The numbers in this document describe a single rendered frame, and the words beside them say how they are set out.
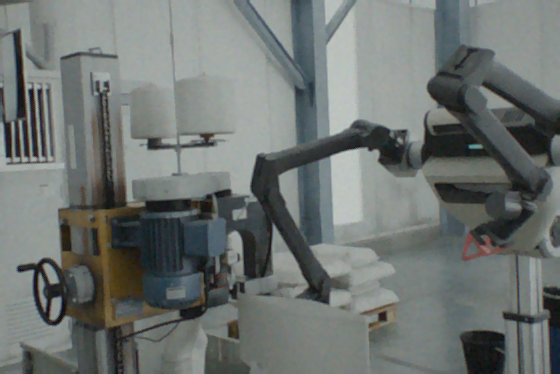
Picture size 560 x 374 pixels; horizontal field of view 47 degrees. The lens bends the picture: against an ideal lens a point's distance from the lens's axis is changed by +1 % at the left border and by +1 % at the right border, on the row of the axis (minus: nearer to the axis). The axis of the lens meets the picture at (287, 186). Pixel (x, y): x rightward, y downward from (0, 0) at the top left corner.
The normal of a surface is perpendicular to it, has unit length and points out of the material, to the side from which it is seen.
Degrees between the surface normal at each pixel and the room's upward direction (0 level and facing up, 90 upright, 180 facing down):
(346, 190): 90
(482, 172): 40
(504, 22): 90
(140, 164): 90
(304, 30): 90
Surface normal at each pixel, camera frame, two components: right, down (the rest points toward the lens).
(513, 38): -0.71, 0.07
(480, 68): 0.52, 0.31
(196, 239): -0.36, 0.07
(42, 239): 0.71, 0.00
